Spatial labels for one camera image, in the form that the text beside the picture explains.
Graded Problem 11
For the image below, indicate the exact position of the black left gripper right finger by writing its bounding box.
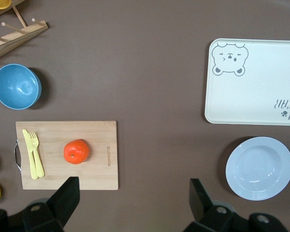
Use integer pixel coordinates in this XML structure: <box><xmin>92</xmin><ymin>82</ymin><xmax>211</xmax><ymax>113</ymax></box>
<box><xmin>183</xmin><ymin>178</ymin><xmax>250</xmax><ymax>232</ymax></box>

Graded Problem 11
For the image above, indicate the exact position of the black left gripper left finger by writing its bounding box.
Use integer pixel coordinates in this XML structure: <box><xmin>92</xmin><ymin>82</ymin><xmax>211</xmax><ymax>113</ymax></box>
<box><xmin>22</xmin><ymin>176</ymin><xmax>80</xmax><ymax>232</ymax></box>

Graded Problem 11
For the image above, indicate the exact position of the orange mandarin fruit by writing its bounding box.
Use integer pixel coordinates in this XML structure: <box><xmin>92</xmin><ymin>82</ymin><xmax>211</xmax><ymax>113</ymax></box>
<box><xmin>63</xmin><ymin>139</ymin><xmax>90</xmax><ymax>165</ymax></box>

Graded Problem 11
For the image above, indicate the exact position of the pale lavender round plate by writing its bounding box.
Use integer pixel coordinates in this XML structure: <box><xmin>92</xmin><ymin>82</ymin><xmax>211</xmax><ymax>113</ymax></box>
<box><xmin>225</xmin><ymin>136</ymin><xmax>290</xmax><ymax>201</ymax></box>

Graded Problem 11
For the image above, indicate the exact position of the yellow plastic fork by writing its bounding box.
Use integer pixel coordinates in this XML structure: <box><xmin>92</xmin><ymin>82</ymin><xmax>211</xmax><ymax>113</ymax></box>
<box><xmin>29</xmin><ymin>131</ymin><xmax>45</xmax><ymax>178</ymax></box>

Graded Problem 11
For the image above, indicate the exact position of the yellow plastic knife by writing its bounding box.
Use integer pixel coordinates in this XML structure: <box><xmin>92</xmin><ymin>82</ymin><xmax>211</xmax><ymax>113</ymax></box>
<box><xmin>22</xmin><ymin>129</ymin><xmax>39</xmax><ymax>180</ymax></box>

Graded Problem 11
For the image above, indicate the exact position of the bamboo cutting board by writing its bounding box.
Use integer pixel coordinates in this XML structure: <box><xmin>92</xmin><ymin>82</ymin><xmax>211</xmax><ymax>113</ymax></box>
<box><xmin>14</xmin><ymin>120</ymin><xmax>119</xmax><ymax>190</ymax></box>

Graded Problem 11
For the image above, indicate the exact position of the blue bowl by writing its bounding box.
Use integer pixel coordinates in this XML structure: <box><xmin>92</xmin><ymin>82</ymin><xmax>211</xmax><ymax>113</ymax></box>
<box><xmin>0</xmin><ymin>63</ymin><xmax>42</xmax><ymax>110</ymax></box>

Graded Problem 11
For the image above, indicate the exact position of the cream tray with bear print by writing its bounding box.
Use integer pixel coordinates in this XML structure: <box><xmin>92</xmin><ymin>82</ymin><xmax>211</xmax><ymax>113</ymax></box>
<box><xmin>204</xmin><ymin>38</ymin><xmax>290</xmax><ymax>126</ymax></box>

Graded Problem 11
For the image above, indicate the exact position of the wooden peg rack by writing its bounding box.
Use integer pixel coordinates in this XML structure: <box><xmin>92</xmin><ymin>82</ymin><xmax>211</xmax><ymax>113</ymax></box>
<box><xmin>0</xmin><ymin>6</ymin><xmax>49</xmax><ymax>63</ymax></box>

